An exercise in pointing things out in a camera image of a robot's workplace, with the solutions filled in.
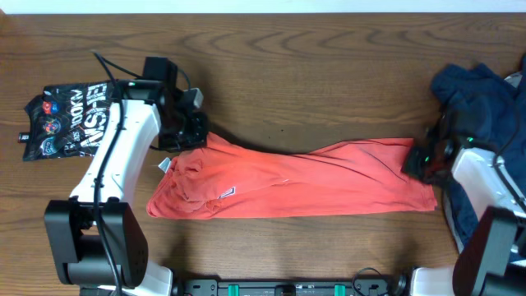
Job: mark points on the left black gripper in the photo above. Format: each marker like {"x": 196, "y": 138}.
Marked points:
{"x": 191, "y": 134}

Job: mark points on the navy blue shirt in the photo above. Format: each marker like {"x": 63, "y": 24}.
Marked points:
{"x": 488, "y": 108}

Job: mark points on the red soccer t-shirt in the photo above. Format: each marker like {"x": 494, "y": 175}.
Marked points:
{"x": 223, "y": 180}

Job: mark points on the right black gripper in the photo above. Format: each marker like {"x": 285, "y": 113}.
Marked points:
{"x": 412, "y": 164}

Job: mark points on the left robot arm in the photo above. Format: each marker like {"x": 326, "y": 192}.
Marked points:
{"x": 96, "y": 241}

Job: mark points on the folded black printed shirt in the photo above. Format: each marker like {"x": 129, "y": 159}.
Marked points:
{"x": 67, "y": 121}

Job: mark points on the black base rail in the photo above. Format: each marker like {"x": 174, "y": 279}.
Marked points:
{"x": 367, "y": 282}

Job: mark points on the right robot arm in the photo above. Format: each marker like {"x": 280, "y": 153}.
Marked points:
{"x": 483, "y": 268}

